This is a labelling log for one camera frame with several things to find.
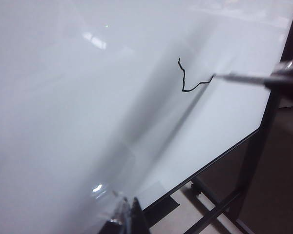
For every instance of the black whiteboard stand frame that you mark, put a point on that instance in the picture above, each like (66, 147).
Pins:
(251, 158)

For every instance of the clear-taped left gripper left finger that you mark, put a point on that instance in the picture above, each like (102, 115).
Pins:
(117, 214)

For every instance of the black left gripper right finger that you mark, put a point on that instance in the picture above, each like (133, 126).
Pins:
(138, 219)

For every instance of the black whiteboard pen tray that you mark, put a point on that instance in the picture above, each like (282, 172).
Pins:
(161, 209)

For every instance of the finger of the clear-taped right gripper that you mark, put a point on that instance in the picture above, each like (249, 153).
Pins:
(288, 72)

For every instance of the black stand knob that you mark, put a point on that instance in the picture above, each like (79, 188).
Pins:
(196, 189)

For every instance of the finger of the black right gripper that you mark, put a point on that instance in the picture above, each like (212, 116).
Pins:
(285, 91)

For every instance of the white whiteboard black frame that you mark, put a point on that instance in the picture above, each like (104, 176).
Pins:
(88, 97)

